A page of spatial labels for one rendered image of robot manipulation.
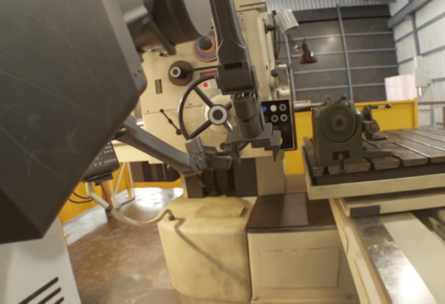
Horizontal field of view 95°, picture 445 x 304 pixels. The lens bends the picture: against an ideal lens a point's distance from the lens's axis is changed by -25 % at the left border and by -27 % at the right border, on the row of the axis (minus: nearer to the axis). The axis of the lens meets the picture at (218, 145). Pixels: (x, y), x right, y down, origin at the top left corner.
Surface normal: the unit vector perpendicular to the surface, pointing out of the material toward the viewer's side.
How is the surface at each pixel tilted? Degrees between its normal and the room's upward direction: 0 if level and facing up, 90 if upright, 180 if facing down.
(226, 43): 112
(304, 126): 90
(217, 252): 90
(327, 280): 90
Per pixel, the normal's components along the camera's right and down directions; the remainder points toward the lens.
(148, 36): -0.04, 0.94
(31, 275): 0.96, 0.10
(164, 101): -0.26, 0.15
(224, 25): -0.23, 0.51
